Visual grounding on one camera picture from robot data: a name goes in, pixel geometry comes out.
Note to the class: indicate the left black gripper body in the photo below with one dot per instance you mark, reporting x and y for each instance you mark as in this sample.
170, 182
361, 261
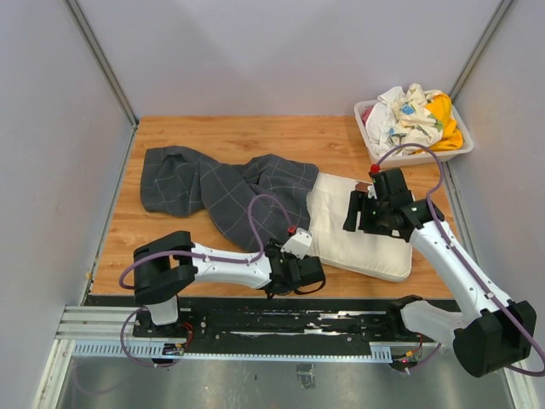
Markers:
275, 244

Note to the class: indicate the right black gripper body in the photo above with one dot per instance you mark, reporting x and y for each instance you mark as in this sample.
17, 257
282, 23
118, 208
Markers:
373, 218

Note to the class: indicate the cream pillow with bear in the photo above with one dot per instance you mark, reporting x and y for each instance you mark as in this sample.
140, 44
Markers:
377, 256

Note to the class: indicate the dark grey checked pillowcase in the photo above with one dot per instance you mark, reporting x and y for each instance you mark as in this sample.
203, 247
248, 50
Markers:
248, 202

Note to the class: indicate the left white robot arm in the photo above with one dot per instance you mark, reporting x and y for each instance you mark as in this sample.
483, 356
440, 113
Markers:
165, 267

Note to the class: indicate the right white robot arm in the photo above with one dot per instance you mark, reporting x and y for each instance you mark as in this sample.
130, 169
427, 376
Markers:
490, 331

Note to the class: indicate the crumpled patterned white cloth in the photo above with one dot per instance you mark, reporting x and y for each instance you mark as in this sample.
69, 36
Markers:
401, 117

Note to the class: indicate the yellow cloth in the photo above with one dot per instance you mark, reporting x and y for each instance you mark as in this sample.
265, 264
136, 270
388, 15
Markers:
441, 108

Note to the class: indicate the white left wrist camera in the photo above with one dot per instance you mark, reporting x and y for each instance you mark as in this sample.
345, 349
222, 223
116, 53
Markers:
298, 244

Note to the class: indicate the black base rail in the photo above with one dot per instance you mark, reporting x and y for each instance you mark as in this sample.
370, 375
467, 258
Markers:
288, 326

